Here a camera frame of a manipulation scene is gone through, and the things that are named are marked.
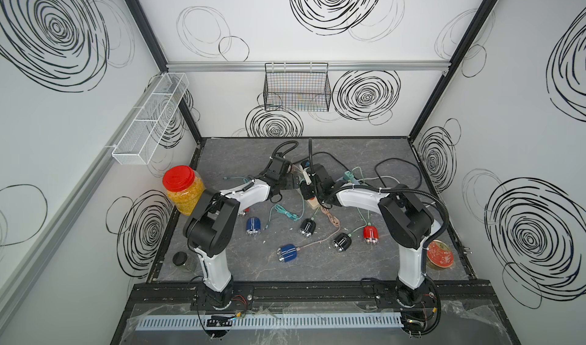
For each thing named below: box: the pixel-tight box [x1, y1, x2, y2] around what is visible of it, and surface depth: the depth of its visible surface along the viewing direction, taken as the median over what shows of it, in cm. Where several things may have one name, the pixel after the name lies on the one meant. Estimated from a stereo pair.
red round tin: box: [426, 239, 454, 269], surface depth 80 cm
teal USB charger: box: [342, 170, 355, 184], surface depth 99 cm
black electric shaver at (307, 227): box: [299, 218, 316, 238], surface depth 88 cm
